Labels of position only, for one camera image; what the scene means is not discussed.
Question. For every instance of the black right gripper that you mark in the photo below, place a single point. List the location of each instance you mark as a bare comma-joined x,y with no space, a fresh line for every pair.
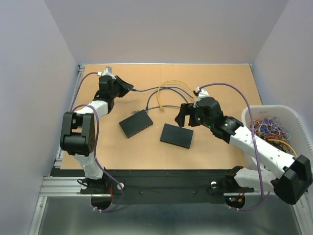
186,109

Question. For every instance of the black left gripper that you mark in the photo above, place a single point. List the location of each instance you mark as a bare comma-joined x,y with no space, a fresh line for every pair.
125,86

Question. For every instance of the black switch with ports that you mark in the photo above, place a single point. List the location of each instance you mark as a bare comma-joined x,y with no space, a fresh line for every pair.
135,123

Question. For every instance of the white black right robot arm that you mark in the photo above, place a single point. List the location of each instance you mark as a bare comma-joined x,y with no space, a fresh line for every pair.
287,176

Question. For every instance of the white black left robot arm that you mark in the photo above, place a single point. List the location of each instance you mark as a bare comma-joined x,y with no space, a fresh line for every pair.
80,130

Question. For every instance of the white plastic basket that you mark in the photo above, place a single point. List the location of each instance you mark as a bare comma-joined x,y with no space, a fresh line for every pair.
283,130

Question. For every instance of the black flat switch box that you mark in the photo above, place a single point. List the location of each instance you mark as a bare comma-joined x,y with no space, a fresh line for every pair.
177,136

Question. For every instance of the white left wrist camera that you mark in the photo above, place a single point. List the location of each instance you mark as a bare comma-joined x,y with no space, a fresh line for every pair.
106,71

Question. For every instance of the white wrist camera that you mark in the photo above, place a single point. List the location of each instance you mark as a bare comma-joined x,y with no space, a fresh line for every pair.
106,71
199,94

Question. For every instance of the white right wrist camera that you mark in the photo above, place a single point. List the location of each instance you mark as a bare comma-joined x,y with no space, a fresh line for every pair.
199,94

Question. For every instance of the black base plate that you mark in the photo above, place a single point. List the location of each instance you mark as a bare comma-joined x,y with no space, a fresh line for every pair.
128,187

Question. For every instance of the aluminium frame rails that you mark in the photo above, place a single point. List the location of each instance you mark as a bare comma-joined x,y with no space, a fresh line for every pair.
52,187

